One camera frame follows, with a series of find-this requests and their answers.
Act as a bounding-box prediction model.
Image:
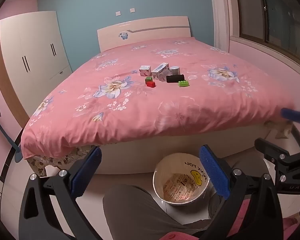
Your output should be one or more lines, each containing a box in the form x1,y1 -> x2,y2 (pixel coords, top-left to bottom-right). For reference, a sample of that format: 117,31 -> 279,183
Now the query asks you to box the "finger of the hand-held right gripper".
254,138 -> 300,183
281,107 -> 300,125

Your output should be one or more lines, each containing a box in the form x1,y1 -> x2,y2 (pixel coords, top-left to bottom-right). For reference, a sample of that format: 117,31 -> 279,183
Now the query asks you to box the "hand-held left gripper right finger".
199,144 -> 284,240

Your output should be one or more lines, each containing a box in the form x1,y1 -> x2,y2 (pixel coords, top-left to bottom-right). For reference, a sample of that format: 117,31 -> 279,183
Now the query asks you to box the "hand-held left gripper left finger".
18,145 -> 102,240

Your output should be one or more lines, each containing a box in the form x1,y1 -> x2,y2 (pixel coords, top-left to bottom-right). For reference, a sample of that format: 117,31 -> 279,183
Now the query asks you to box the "white printed waste bin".
152,152 -> 210,207

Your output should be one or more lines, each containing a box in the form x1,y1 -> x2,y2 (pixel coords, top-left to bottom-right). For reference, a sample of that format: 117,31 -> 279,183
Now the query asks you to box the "black oblong block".
166,74 -> 185,83

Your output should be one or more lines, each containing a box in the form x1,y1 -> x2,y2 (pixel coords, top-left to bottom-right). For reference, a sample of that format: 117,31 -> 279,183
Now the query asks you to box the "floral bed sheet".
25,144 -> 95,178

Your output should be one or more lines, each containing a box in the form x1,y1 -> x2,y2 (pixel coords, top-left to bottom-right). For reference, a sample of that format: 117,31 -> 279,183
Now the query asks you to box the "person's left grey trouser leg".
102,185 -> 205,240

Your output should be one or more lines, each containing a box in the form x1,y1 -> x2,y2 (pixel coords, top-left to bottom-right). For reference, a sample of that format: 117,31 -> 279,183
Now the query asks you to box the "pink fluffy clothing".
162,199 -> 300,240

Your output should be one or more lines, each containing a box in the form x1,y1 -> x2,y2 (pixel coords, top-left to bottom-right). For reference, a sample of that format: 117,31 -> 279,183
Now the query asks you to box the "bed with pink floral cover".
20,37 -> 297,159

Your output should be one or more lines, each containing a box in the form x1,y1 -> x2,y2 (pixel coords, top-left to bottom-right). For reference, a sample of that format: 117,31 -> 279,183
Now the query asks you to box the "window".
234,0 -> 300,67

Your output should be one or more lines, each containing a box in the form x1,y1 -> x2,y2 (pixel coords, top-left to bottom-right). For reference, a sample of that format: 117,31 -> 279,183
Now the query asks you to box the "white blue milk carton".
151,62 -> 170,80

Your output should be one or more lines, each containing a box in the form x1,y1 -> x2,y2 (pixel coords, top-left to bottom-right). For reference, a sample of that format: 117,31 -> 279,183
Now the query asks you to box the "white wardrobe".
0,11 -> 73,130

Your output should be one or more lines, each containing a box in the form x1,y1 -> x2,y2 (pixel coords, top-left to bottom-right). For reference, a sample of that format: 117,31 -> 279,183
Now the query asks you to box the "white bed headboard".
97,16 -> 192,53

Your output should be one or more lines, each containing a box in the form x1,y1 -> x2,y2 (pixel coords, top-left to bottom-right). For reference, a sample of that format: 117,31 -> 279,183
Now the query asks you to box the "white bed frame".
45,124 -> 294,175

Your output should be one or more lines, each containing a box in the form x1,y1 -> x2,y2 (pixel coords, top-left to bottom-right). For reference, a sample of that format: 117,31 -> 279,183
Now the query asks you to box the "white wall moulding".
209,0 -> 237,53

